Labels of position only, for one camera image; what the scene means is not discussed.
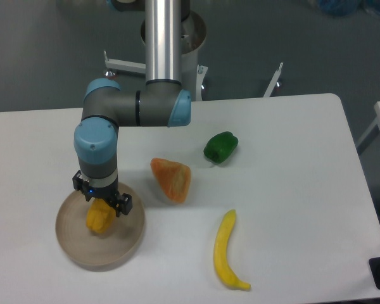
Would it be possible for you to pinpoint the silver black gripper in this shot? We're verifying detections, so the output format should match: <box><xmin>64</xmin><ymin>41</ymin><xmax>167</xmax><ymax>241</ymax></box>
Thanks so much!
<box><xmin>72</xmin><ymin>170</ymin><xmax>132</xmax><ymax>217</ymax></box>

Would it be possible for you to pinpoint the yellow bell pepper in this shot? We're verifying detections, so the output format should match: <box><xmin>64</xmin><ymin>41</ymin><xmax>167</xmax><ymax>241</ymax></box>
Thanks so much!
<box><xmin>85</xmin><ymin>198</ymin><xmax>115</xmax><ymax>234</ymax></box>

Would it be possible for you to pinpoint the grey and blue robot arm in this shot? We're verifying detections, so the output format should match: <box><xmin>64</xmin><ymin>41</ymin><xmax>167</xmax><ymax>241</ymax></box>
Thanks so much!
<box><xmin>72</xmin><ymin>1</ymin><xmax>191</xmax><ymax>217</ymax></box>

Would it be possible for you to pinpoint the beige round plate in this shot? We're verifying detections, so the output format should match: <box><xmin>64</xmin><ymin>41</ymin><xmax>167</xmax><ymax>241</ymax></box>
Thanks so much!
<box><xmin>55</xmin><ymin>183</ymin><xmax>146</xmax><ymax>271</ymax></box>

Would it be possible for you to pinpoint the orange bell pepper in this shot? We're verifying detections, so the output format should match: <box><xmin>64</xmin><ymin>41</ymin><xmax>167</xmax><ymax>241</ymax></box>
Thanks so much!
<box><xmin>150</xmin><ymin>158</ymin><xmax>191</xmax><ymax>203</ymax></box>

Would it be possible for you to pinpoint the green bell pepper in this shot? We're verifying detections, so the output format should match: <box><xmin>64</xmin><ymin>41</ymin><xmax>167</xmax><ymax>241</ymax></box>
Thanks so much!
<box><xmin>203</xmin><ymin>131</ymin><xmax>239</xmax><ymax>164</ymax></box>

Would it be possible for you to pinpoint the yellow banana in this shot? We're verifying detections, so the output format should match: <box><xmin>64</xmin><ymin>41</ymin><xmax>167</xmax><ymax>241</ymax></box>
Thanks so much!
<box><xmin>213</xmin><ymin>209</ymin><xmax>251</xmax><ymax>291</ymax></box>

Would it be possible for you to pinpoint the blue bag in background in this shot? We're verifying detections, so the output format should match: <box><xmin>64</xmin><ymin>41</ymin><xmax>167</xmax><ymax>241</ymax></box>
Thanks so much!
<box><xmin>309</xmin><ymin>0</ymin><xmax>380</xmax><ymax>18</ymax></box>

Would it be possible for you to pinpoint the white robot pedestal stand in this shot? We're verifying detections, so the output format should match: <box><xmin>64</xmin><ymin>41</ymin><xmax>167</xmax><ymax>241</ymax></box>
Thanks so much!
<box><xmin>101</xmin><ymin>9</ymin><xmax>284</xmax><ymax>107</ymax></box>

